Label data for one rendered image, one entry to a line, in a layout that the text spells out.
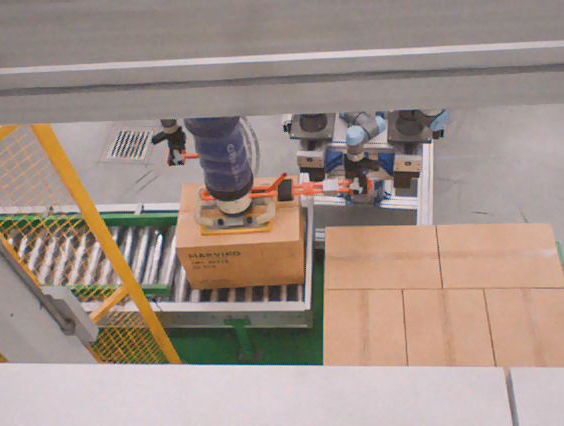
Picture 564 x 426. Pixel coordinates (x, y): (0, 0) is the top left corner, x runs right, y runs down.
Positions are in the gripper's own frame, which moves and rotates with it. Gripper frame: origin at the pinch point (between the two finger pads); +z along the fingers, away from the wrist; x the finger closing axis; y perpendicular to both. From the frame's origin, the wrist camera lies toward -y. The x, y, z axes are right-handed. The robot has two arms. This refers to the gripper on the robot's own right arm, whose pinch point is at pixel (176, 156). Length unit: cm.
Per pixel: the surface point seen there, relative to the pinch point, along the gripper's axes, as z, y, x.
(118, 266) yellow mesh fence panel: -10, -16, -70
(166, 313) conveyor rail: 53, -11, -60
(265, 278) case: 46, 41, -46
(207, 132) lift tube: -54, 29, -38
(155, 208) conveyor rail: 49, -24, 7
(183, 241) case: 13.5, 4.8, -42.7
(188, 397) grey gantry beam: -214, 71, -209
